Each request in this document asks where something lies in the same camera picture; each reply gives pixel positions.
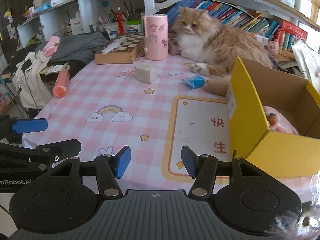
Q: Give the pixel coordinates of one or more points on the pink pig toy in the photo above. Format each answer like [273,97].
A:
[273,47]

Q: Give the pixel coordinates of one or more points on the small plush doll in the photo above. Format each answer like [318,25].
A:
[8,15]

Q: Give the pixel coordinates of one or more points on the pink checkered desktop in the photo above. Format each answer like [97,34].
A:
[100,92]

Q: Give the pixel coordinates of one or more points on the grey cloth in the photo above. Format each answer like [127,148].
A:
[80,45]

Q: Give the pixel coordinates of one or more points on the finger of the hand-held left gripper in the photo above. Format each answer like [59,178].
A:
[30,158]
[30,125]

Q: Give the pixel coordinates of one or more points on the pile of papers and bags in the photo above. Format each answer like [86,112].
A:
[307,62]

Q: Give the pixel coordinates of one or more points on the white box with red label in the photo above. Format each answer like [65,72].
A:
[76,27]

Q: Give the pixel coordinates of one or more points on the green lid jar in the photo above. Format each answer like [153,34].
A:
[133,27]

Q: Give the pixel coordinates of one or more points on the orange and white cat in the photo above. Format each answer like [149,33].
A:
[217,40]

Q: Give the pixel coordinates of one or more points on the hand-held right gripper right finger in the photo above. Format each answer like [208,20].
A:
[189,161]

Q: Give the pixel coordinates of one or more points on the row of red books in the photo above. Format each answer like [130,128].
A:
[290,33]

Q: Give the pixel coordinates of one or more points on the pink fluffy plush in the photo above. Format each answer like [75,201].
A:
[280,122]

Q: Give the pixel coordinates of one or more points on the row of colourful books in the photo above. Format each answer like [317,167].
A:
[230,12]

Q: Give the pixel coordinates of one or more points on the yellow cardboard box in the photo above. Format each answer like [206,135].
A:
[250,100]

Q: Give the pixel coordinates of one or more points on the beige sponge block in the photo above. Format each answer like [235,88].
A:
[145,73]

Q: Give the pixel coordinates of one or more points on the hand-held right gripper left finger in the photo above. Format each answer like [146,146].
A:
[123,162]

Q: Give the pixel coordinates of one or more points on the white plastic case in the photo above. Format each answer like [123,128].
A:
[111,47]

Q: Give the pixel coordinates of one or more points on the pink glove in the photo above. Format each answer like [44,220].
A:
[51,46]

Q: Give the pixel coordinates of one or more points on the small white orange carton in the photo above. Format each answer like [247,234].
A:
[257,38]

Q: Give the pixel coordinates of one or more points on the white wipes pack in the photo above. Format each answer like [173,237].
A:
[59,2]

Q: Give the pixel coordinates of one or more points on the white storage box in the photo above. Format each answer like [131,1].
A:
[303,3]

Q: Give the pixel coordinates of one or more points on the pink canister with stickers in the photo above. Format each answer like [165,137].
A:
[155,37]

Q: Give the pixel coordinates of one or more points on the wooden chessboard box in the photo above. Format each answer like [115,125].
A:
[117,55]

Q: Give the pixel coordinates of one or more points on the red tassel doll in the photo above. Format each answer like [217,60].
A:
[120,23]

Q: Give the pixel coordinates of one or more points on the blue wipes pack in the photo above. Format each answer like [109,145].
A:
[42,8]

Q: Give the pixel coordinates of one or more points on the orange tube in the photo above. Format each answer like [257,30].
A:
[61,85]

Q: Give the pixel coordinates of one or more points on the white garment with black print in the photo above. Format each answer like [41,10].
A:
[27,77]

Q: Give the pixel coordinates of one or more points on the pen holder with pens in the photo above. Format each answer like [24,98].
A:
[110,20]

